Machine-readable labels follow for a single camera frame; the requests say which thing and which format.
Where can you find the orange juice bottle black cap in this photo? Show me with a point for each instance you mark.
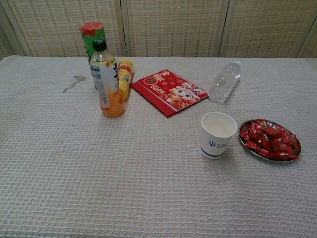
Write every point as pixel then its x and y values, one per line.
pixel 109 81

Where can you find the white woven tablecloth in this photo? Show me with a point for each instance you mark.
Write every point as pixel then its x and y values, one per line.
pixel 148 173

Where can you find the red 2026 spiral calendar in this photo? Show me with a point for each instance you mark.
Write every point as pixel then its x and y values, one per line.
pixel 171 94

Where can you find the green chip can red lid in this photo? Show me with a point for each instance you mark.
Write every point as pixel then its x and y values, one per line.
pixel 92 31

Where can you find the yellow bottle green cap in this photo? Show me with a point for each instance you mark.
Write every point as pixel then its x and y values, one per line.
pixel 125 74

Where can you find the clear plastic water bottle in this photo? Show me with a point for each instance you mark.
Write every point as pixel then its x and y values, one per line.
pixel 223 84

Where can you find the round steel plate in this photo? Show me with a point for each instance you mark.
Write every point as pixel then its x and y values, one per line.
pixel 275 124

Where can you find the woven bamboo screen panel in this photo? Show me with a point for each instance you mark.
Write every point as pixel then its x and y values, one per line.
pixel 7 37
pixel 62 24
pixel 267 24
pixel 173 24
pixel 312 47

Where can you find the white paper cup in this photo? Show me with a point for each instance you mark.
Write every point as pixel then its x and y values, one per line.
pixel 215 146

